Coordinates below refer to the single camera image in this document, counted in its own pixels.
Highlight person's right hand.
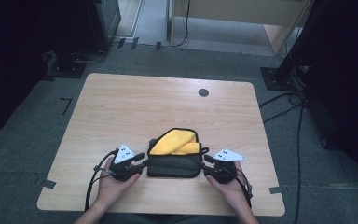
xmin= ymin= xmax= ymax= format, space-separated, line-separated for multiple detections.
xmin=205 ymin=161 xmax=252 ymax=216

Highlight person's left hand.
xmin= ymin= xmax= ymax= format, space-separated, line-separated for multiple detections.
xmin=95 ymin=156 xmax=142 ymax=209

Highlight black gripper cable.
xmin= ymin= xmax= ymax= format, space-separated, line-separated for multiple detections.
xmin=84 ymin=148 xmax=119 ymax=213
xmin=227 ymin=167 xmax=254 ymax=209

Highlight dark grey cloth pouch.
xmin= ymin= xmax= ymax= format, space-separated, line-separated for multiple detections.
xmin=146 ymin=127 xmax=210 ymax=179

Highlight long black floor cable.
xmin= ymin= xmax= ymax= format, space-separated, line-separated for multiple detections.
xmin=293 ymin=101 xmax=306 ymax=224

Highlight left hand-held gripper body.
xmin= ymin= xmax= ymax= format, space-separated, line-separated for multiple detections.
xmin=108 ymin=143 xmax=138 ymax=182

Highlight yellow cloth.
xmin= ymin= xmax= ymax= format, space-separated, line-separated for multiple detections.
xmin=149 ymin=129 xmax=200 ymax=156

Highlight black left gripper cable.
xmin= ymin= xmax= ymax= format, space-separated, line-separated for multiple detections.
xmin=84 ymin=148 xmax=119 ymax=213

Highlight coiled cable at stand base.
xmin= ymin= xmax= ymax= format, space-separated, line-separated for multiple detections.
xmin=70 ymin=49 xmax=107 ymax=64

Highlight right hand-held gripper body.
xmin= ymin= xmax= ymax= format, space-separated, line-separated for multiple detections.
xmin=203 ymin=148 xmax=247 ymax=185

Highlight dark curtain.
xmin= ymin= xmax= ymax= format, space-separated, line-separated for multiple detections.
xmin=0 ymin=0 xmax=55 ymax=142
xmin=301 ymin=0 xmax=358 ymax=200

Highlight black hanging cable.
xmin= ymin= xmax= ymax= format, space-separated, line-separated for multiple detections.
xmin=170 ymin=0 xmax=191 ymax=49

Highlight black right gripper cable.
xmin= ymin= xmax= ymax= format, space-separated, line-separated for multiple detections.
xmin=227 ymin=167 xmax=254 ymax=209

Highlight black slanted stand with base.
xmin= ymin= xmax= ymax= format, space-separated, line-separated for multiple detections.
xmin=259 ymin=0 xmax=325 ymax=92

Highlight dark glass-front cabinet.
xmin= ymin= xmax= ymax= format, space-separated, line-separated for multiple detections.
xmin=94 ymin=0 xmax=122 ymax=48

